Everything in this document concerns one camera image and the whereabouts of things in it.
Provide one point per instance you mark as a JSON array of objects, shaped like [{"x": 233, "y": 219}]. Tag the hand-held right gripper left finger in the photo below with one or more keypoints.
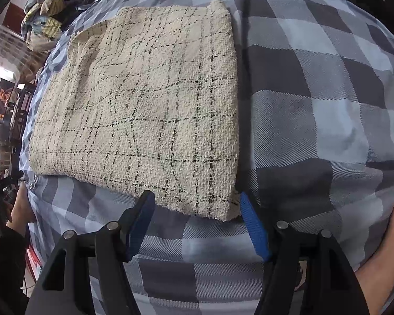
[{"x": 139, "y": 226}]

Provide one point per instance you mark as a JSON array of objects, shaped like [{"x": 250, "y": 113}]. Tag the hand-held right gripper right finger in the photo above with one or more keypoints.
[{"x": 254, "y": 226}]

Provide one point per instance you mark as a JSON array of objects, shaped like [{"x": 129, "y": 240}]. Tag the cream plaid shirt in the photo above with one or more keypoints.
[{"x": 141, "y": 105}]

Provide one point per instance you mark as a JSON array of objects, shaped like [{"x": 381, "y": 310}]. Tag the person's left forearm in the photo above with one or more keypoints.
[{"x": 10, "y": 252}]

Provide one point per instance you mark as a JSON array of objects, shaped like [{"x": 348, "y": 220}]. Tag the person's right forearm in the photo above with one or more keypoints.
[{"x": 385, "y": 246}]

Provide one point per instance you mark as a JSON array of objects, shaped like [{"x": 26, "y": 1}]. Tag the pile of patterned clothes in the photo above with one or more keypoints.
[{"x": 46, "y": 19}]

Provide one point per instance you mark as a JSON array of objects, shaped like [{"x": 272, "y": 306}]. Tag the black rack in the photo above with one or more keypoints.
[{"x": 21, "y": 111}]

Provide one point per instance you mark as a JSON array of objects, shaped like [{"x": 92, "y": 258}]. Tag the dark box with orange print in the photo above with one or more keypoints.
[{"x": 1, "y": 100}]

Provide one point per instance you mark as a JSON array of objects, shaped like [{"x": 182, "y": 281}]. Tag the red cloth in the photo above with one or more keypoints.
[{"x": 34, "y": 262}]

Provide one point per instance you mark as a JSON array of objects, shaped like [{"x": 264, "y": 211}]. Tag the blue checkered bed sheet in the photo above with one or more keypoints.
[{"x": 315, "y": 111}]

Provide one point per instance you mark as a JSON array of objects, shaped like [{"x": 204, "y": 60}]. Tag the patterned window curtain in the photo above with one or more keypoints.
[{"x": 1, "y": 41}]

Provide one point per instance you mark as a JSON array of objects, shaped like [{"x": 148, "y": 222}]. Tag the red wooden door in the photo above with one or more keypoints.
[{"x": 14, "y": 18}]

